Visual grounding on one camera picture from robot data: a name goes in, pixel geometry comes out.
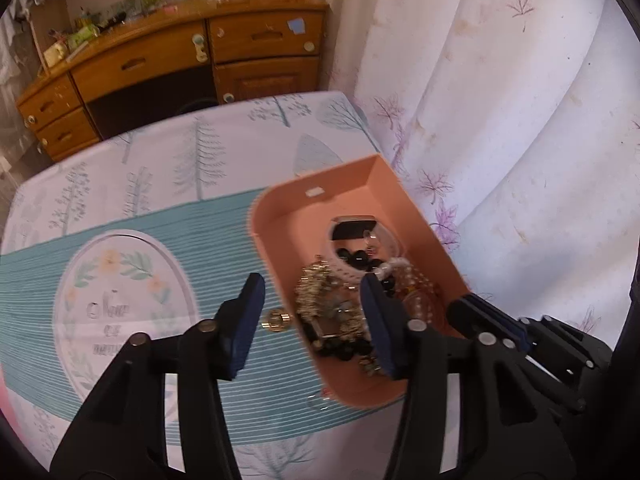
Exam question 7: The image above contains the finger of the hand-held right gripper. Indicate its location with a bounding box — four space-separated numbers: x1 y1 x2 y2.
460 294 616 368
446 300 588 413

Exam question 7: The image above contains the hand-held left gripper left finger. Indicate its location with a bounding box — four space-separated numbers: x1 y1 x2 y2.
50 272 266 480

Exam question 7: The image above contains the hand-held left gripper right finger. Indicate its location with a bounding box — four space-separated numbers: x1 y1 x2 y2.
360 272 576 480

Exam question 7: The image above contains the gold ring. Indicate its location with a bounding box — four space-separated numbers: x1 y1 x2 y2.
263 310 292 332

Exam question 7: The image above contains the white pearl bracelet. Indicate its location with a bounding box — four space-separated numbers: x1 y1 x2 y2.
375 257 441 321

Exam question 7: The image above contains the black bead bracelet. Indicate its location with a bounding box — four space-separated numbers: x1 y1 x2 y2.
307 247 401 363

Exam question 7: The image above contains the gold chain jewellery pile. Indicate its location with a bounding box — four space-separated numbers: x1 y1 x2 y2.
294 256 368 333

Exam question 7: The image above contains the pink plastic box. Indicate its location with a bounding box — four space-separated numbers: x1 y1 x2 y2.
247 155 473 407

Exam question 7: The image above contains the tree print tablecloth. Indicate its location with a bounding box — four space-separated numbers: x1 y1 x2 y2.
0 91 416 480

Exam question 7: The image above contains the leaf print curtain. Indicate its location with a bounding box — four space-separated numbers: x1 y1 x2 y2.
325 0 640 361

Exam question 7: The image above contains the wooden desk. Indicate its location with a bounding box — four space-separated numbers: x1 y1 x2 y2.
15 0 331 161

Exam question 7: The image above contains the pale yellow box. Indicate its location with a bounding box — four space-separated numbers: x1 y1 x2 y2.
42 42 68 68

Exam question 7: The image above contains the green packet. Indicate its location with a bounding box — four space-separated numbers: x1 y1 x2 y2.
67 25 101 51

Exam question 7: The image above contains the white lace cover cloth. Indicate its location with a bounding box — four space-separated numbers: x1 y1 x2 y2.
0 7 38 176

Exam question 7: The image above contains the silver ring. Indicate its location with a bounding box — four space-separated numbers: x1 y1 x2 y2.
305 389 332 412

